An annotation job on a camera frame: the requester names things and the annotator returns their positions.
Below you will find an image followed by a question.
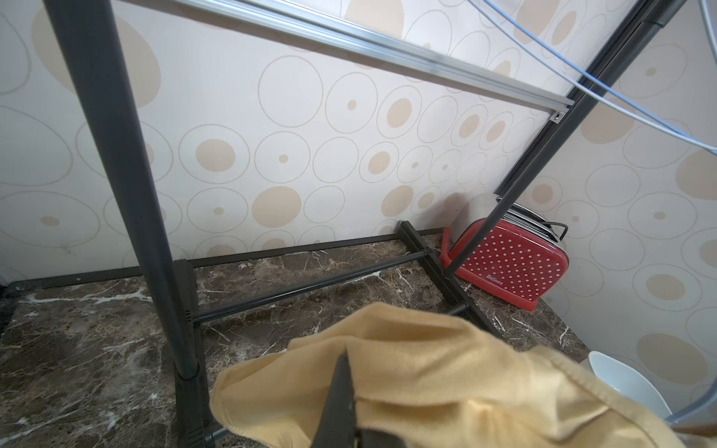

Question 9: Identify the white wire hanger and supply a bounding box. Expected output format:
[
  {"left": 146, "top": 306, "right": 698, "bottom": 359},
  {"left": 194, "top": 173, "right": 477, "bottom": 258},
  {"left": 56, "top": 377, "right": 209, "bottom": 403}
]
[{"left": 467, "top": 0, "right": 717, "bottom": 158}]

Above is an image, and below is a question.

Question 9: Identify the mustard yellow t-shirt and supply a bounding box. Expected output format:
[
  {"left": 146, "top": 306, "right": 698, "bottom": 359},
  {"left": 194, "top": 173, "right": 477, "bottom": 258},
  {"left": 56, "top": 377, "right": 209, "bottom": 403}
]
[{"left": 210, "top": 302, "right": 716, "bottom": 447}]

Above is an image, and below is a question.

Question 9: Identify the red polka dot toaster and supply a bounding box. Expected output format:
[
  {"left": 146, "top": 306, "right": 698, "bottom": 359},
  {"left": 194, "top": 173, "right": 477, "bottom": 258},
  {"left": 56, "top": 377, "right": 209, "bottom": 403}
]
[{"left": 440, "top": 193, "right": 569, "bottom": 311}]

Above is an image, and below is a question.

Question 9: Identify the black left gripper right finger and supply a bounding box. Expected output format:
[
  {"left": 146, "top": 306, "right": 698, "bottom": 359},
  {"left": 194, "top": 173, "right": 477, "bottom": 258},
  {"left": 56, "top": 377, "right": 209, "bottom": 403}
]
[{"left": 358, "top": 429, "right": 406, "bottom": 448}]

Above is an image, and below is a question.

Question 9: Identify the pale blue wire hanger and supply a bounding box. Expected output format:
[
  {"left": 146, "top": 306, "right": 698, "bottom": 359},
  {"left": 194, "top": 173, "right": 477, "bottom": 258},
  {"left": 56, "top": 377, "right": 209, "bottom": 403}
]
[{"left": 666, "top": 383, "right": 716, "bottom": 438}]

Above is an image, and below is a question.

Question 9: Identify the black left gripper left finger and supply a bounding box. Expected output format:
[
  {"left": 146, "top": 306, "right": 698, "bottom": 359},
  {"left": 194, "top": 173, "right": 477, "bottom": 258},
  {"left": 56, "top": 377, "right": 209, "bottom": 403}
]
[{"left": 311, "top": 354, "right": 357, "bottom": 448}]

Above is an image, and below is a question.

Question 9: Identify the light blue plastic hanger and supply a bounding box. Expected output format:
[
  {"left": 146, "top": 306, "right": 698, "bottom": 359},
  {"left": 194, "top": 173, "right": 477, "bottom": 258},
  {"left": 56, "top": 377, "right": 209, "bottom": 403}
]
[{"left": 481, "top": 0, "right": 717, "bottom": 153}]

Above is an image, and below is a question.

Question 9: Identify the white plastic bin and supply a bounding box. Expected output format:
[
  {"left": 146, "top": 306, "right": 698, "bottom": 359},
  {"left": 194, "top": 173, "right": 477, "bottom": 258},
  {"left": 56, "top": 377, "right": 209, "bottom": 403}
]
[{"left": 581, "top": 351, "right": 672, "bottom": 419}]

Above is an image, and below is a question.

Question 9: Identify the black clothes rack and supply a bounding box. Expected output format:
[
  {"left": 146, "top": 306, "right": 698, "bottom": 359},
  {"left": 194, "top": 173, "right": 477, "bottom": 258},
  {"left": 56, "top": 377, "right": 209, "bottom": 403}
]
[{"left": 41, "top": 0, "right": 690, "bottom": 448}]

